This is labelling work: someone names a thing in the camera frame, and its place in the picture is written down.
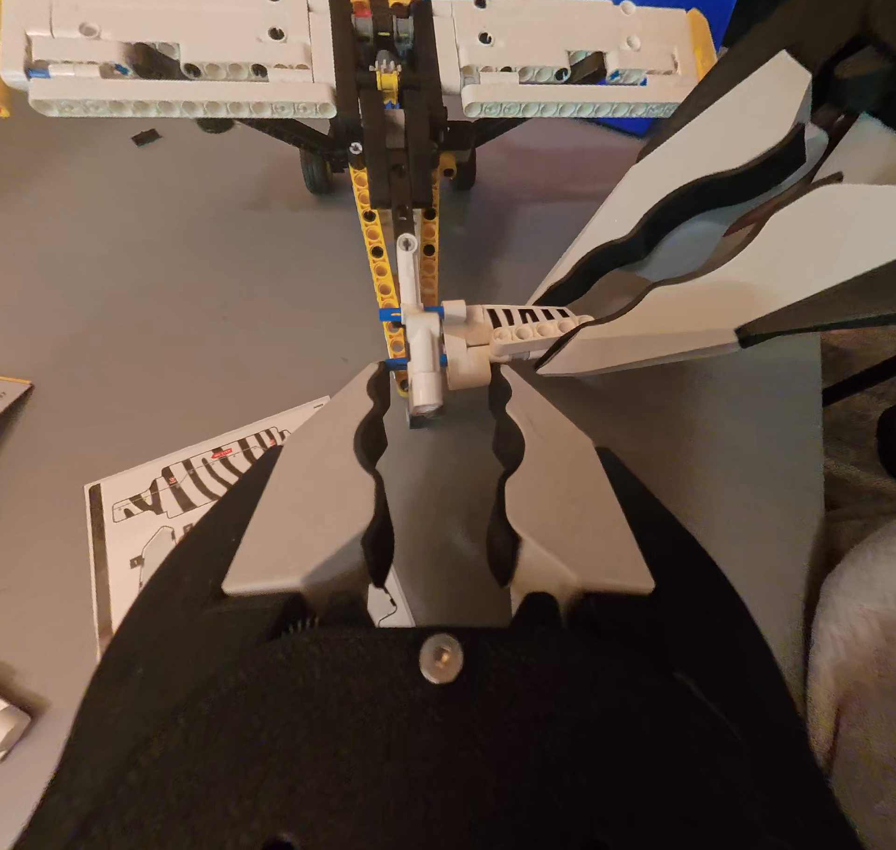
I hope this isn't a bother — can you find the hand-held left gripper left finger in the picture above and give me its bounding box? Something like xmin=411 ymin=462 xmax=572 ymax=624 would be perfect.
xmin=223 ymin=361 xmax=396 ymax=599

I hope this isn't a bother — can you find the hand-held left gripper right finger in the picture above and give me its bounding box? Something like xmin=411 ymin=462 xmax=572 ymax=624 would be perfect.
xmin=488 ymin=364 xmax=656 ymax=617

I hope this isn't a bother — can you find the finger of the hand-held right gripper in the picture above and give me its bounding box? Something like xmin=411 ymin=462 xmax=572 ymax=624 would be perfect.
xmin=535 ymin=164 xmax=896 ymax=378
xmin=525 ymin=49 xmax=814 ymax=317

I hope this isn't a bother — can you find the white yellow lego airplane model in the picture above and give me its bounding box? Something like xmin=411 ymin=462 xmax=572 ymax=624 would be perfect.
xmin=0 ymin=0 xmax=718 ymax=432

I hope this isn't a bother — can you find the white lego pieces clump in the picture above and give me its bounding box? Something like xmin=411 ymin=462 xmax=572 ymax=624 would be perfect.
xmin=0 ymin=696 xmax=32 ymax=761

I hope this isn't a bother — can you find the zebra striped sticker sheet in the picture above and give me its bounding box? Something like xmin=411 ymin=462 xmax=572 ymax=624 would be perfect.
xmin=84 ymin=395 xmax=419 ymax=656

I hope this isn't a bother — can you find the open instruction booklet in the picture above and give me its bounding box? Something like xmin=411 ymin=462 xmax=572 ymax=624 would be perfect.
xmin=0 ymin=376 xmax=35 ymax=439

